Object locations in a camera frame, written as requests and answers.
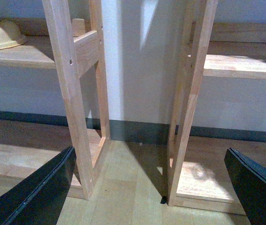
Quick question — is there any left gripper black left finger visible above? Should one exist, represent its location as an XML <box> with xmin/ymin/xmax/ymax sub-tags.
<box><xmin>0</xmin><ymin>146</ymin><xmax>76</xmax><ymax>225</ymax></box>

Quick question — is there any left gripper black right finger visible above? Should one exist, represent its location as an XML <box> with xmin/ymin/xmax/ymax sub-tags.
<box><xmin>224</xmin><ymin>148</ymin><xmax>266</xmax><ymax>225</ymax></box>

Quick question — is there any left wooden shelf unit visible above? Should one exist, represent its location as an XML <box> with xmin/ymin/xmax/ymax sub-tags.
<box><xmin>0</xmin><ymin>0</ymin><xmax>110</xmax><ymax>199</ymax></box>

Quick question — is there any wooden shelf unit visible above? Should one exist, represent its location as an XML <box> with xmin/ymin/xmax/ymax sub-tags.
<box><xmin>167</xmin><ymin>0</ymin><xmax>266</xmax><ymax>215</ymax></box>
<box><xmin>0</xmin><ymin>0</ymin><xmax>110</xmax><ymax>199</ymax></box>

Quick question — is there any right wooden shelf unit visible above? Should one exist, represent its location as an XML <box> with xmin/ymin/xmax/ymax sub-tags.
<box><xmin>167</xmin><ymin>0</ymin><xmax>266</xmax><ymax>215</ymax></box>

